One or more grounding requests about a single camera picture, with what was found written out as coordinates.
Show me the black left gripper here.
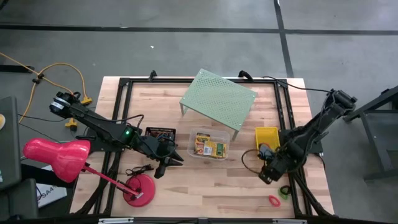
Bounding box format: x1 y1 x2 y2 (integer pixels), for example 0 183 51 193
133 131 185 180

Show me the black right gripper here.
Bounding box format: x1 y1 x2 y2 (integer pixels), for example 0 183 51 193
258 145 299 185

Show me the yellow plastic basket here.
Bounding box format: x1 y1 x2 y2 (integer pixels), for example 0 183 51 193
254 126 280 152

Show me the black mesh basket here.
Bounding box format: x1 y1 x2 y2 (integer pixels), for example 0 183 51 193
144 126 177 142

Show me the Crayola crayon box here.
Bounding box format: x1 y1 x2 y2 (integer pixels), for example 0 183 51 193
194 133 211 156
202 140 228 159

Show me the clear plastic bin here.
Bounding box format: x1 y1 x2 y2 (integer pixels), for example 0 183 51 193
187 126 231 162

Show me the red desk lamp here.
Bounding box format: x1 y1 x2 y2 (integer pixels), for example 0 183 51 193
22 138 157 208

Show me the green perforated metal shelf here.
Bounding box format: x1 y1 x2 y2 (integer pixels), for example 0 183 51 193
179 68 258 141

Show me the dark metal side table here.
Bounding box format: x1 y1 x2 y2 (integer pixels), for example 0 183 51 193
343 85 398 182

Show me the white labelled box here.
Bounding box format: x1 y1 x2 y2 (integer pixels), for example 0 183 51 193
35 182 68 208

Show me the grey box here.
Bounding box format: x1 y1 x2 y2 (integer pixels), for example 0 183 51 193
0 178 40 221

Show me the grey cabinet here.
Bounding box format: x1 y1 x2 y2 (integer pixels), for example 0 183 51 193
0 95 22 191

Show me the black floor bar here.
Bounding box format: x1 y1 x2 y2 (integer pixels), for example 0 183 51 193
0 64 35 74

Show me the black lamp power cord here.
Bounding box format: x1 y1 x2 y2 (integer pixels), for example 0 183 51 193
125 164 155 197

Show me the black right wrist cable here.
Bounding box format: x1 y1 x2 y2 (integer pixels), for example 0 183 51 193
241 148 265 175

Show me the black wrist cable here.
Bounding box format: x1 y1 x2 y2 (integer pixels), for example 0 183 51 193
90 113 178 159
241 148 265 175

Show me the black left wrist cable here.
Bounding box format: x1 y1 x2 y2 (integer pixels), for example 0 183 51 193
90 113 178 159

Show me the silver metal bracket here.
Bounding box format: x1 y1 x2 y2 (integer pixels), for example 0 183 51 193
98 217 135 224
272 218 308 224

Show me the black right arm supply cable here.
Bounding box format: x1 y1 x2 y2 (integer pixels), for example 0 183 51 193
262 75 332 93

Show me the black aluminium table frame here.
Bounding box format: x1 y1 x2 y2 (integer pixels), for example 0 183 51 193
70 76 335 218

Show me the thin black floor cable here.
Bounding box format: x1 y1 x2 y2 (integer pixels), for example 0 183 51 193
17 113 68 124
17 123 63 144

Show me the yellow extension cord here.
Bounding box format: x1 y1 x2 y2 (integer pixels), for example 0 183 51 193
0 52 93 130

